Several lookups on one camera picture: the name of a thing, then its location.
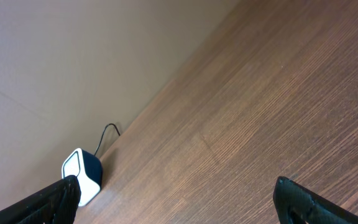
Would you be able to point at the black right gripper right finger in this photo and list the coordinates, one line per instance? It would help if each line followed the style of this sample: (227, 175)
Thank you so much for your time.
(296, 204)

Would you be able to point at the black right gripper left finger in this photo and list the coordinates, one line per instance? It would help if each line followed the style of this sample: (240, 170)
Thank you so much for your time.
(55, 204)

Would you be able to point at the white barcode scanner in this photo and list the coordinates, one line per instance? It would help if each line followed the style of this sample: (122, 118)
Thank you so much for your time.
(89, 172)

